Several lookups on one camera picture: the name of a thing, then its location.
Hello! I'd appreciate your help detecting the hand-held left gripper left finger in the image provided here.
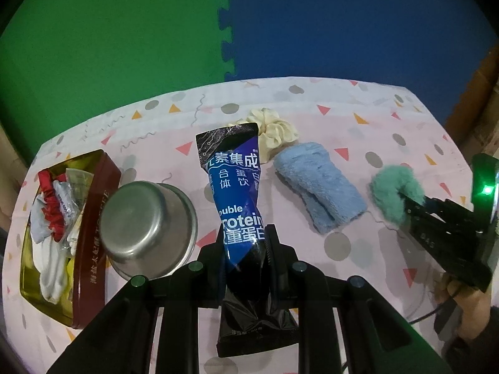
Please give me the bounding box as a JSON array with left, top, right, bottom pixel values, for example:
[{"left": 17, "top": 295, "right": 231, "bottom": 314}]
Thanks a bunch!
[{"left": 46, "top": 237, "right": 229, "bottom": 374}]

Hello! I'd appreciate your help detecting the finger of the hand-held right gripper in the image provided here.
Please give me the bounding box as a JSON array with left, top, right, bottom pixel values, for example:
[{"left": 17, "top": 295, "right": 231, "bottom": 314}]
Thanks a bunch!
[
  {"left": 397, "top": 189, "right": 447, "bottom": 214},
  {"left": 403, "top": 203, "right": 435, "bottom": 235}
]

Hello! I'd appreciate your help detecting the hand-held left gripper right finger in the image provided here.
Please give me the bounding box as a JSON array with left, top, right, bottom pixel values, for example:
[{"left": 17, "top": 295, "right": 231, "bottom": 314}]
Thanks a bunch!
[{"left": 265, "top": 224, "right": 453, "bottom": 374}]

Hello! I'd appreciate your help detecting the green fuzzy scrunchie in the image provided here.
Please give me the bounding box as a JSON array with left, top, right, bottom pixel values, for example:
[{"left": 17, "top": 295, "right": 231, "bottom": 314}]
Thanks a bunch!
[{"left": 369, "top": 165, "right": 425, "bottom": 227}]

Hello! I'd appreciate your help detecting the blue and black drink pouch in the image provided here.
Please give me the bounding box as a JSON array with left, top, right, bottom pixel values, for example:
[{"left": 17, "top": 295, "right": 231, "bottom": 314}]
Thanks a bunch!
[{"left": 195, "top": 122, "right": 302, "bottom": 359}]

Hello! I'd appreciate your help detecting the golden tin box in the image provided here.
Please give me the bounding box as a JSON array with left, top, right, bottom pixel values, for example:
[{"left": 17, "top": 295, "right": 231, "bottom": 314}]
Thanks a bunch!
[{"left": 19, "top": 149, "right": 121, "bottom": 328}]

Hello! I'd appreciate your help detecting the white sock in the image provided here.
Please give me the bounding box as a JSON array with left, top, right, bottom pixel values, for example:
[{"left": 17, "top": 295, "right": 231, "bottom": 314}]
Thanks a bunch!
[{"left": 31, "top": 237, "right": 73, "bottom": 304}]

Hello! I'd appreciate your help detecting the person's right hand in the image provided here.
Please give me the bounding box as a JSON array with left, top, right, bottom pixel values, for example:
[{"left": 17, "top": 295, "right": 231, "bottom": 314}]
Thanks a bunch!
[{"left": 434, "top": 272, "right": 492, "bottom": 340}]

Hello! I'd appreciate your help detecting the steel bowl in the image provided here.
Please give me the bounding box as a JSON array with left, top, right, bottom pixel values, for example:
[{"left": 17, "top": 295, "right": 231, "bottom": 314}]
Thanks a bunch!
[{"left": 100, "top": 181, "right": 199, "bottom": 281}]

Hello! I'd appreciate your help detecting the light blue towel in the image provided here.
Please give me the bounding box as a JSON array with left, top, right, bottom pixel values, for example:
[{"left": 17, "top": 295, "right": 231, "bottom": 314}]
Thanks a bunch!
[{"left": 273, "top": 141, "right": 368, "bottom": 235}]

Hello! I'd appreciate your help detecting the cardboard box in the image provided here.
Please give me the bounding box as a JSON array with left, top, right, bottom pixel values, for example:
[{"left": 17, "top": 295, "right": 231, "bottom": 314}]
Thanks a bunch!
[{"left": 442, "top": 45, "right": 499, "bottom": 157}]

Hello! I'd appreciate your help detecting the cream scrunchie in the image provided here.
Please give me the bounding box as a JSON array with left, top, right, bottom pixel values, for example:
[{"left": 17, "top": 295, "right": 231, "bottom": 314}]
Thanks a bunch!
[{"left": 245, "top": 108, "right": 300, "bottom": 164}]

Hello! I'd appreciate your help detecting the white printed packet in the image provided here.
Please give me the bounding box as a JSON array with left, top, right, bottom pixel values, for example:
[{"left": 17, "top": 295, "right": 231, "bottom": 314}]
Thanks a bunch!
[{"left": 52, "top": 168, "right": 94, "bottom": 235}]

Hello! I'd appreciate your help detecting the red scrunchie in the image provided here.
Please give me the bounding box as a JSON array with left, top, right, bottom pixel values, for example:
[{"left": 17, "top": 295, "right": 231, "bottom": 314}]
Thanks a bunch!
[{"left": 37, "top": 169, "right": 70, "bottom": 242}]

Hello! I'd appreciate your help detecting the grey cloth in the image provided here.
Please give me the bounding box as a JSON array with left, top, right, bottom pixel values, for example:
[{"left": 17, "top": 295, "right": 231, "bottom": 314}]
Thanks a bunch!
[{"left": 30, "top": 195, "right": 59, "bottom": 243}]

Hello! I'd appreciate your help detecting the blue foam mat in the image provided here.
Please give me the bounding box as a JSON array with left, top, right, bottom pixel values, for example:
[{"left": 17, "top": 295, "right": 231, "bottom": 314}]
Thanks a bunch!
[{"left": 214, "top": 0, "right": 499, "bottom": 125}]

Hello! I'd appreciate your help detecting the green foam mat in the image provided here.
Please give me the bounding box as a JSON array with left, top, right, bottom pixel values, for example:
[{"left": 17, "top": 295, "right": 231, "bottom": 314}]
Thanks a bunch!
[{"left": 0, "top": 0, "right": 238, "bottom": 156}]

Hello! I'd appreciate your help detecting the black cable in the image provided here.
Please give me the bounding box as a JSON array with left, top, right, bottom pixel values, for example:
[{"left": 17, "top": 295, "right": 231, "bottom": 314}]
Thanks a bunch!
[{"left": 405, "top": 298, "right": 457, "bottom": 325}]

